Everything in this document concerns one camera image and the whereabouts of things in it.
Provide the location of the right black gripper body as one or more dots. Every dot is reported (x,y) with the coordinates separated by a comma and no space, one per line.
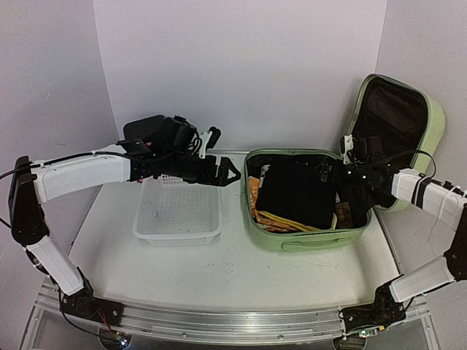
(331,171)

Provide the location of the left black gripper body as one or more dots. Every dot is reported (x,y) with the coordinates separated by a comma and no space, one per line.
(177,166)

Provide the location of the black item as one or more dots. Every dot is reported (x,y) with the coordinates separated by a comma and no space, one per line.
(291,188)

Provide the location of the green hard-shell suitcase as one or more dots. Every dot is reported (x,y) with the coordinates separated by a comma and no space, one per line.
(410,126)

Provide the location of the white perforated plastic basket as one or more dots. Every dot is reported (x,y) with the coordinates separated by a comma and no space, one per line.
(171,212)

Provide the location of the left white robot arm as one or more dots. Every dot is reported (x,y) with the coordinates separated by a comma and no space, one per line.
(34,183)

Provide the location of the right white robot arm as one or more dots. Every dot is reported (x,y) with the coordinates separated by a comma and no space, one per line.
(444,200)

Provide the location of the orange snack bag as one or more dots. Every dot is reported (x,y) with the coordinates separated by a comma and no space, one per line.
(267,221)

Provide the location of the black pink drawer organizer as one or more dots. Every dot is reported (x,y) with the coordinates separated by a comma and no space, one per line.
(143,129)

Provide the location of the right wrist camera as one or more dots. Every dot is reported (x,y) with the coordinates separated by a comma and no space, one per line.
(360,150)

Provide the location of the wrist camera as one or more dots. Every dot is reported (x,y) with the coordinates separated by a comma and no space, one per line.
(360,150)
(176,134)

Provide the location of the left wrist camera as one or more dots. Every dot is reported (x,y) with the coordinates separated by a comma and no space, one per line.
(176,134)

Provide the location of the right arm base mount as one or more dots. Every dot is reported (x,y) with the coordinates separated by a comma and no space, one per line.
(382,311)

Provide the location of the aluminium front rail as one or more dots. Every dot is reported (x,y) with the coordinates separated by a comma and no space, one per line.
(232,327)

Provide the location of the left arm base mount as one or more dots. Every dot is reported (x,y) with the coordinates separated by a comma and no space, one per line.
(91,310)

